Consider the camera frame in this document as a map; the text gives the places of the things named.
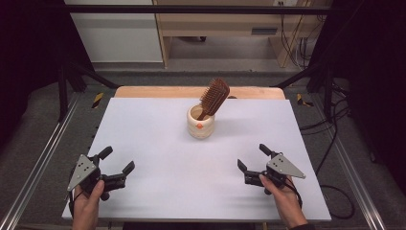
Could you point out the person's left hand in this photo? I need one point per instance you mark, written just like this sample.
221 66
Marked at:
86 209

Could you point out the aluminium rail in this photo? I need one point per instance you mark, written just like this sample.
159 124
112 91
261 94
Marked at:
41 153
354 179

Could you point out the white table mat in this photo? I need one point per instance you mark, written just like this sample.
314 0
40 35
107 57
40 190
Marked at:
178 179

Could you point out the black curtain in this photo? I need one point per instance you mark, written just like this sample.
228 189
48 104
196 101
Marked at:
28 57
376 80

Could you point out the person's right hand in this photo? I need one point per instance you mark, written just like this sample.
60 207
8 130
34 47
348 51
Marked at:
287 204

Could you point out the brown wooden hairbrush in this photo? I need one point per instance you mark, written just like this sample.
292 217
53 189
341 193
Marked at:
215 96

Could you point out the white cabinet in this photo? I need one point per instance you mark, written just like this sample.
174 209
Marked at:
118 38

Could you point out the light wooden desk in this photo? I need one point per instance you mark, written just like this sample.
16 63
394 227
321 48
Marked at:
217 24

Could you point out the yellow black tape strip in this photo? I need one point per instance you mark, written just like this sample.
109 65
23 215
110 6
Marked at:
300 99
97 100

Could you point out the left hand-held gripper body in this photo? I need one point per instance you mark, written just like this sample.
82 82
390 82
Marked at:
84 171

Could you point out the cream ceramic cup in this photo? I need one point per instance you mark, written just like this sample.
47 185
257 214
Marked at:
199 129

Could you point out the black frame crossbar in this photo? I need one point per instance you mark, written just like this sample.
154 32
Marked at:
191 9

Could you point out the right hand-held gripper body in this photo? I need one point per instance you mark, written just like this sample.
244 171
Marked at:
282 167

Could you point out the black frame strut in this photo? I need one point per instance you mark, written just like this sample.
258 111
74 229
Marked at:
63 92
328 92

